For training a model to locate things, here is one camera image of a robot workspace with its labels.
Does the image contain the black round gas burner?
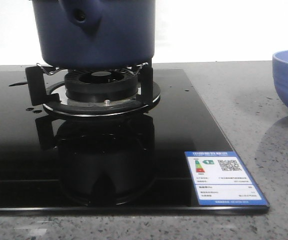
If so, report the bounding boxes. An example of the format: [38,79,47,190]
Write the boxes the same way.
[65,70,138,103]

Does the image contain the blue white energy label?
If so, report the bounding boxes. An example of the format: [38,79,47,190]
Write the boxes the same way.
[185,151,268,207]

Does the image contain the black pot support grate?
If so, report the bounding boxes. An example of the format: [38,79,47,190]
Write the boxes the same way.
[26,62,160,118]

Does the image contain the dark blue cooking pot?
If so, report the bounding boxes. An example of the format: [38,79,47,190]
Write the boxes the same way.
[32,0,156,70]

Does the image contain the black glass gas cooktop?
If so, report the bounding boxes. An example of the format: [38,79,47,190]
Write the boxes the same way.
[0,69,269,215]

